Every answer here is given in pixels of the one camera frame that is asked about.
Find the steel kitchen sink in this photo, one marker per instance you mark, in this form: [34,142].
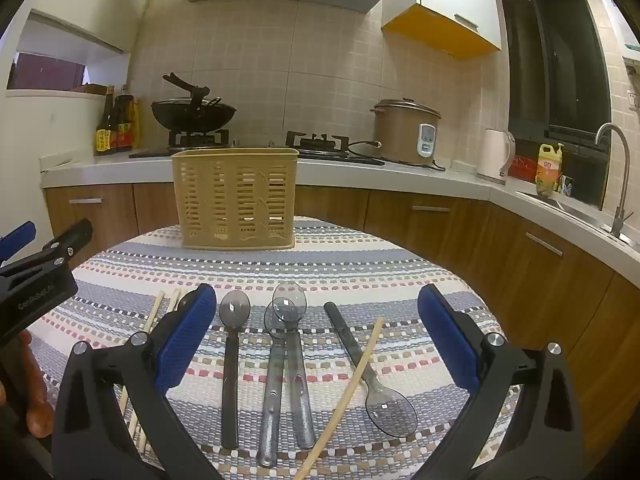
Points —
[575,210]

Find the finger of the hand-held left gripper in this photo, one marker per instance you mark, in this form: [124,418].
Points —
[70,240]
[17,239]

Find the red packet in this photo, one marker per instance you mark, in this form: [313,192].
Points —
[525,167]

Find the black gas stove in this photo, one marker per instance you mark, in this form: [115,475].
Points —
[325,155]

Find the wooden base cabinets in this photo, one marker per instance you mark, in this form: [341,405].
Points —
[500,250]

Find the white paper roll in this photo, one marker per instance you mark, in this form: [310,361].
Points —
[495,157]

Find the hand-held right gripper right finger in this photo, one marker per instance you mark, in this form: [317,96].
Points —
[450,340]

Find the striped woven tablecloth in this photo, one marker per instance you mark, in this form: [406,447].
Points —
[350,270]

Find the white kitchen countertop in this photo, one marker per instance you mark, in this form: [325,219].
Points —
[400,175]

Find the dark sauce bottle yellow label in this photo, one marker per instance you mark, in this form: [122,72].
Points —
[104,130]

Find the dark translucent plastic spoon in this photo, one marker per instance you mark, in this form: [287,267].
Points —
[230,385]

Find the dark sauce bottle red label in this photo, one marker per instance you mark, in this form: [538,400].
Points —
[123,125]

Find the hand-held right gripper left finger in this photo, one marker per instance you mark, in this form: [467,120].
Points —
[185,340]

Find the steel kitchen faucet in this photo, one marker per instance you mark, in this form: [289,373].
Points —
[622,185]

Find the yellow seasoning bottle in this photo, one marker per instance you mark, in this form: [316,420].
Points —
[136,125]

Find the yellow plastic bottle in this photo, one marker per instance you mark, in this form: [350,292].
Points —
[549,170]

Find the person's left hand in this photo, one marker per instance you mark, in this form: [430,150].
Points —
[39,395]

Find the white and yellow wall cabinet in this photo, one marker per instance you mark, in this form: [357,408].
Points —
[450,0]

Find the beige plastic utensil basket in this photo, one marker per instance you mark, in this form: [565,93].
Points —
[235,200]

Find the brown rice cooker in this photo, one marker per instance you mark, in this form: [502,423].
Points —
[400,130]

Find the wooden chopstick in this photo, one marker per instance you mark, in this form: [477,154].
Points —
[152,312]
[172,301]
[345,400]

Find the dark kitchen window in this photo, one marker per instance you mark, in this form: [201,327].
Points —
[555,60]

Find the black wok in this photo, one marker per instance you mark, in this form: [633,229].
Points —
[192,115]

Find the clear grey plastic spoon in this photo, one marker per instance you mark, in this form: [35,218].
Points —
[272,395]
[301,400]

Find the white wall socket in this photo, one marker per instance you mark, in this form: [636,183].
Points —
[636,100]

